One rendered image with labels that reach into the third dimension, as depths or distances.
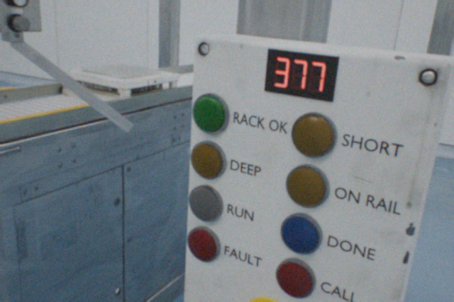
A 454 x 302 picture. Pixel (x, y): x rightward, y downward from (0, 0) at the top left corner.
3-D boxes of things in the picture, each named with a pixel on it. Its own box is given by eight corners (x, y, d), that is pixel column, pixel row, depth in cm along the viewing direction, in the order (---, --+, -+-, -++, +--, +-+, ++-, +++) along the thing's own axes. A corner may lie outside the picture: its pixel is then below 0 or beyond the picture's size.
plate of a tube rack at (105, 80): (125, 90, 121) (125, 82, 121) (61, 77, 133) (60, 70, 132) (180, 80, 142) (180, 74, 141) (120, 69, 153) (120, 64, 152)
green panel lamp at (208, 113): (220, 137, 33) (223, 99, 32) (189, 130, 34) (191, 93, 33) (226, 135, 33) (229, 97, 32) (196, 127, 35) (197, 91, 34)
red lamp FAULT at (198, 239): (213, 267, 36) (215, 237, 35) (184, 256, 37) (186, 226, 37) (218, 263, 37) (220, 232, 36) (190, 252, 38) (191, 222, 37)
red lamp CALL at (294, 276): (308, 305, 32) (313, 271, 32) (272, 291, 34) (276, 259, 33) (312, 300, 33) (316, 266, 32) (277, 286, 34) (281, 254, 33)
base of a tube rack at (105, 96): (125, 108, 123) (125, 100, 122) (62, 94, 134) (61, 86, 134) (179, 96, 143) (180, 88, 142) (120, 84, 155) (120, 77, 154)
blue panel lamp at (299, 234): (314, 261, 31) (319, 225, 30) (277, 248, 33) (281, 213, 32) (318, 256, 32) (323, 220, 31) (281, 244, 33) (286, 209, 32)
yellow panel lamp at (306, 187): (320, 213, 30) (326, 174, 29) (282, 202, 31) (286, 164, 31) (325, 209, 31) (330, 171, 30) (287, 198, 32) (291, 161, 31)
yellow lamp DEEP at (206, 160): (218, 183, 34) (220, 148, 33) (188, 174, 35) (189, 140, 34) (223, 180, 35) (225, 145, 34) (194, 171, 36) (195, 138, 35)
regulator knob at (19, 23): (18, 34, 83) (15, 8, 82) (8, 32, 84) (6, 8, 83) (33, 33, 86) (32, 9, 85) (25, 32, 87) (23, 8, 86)
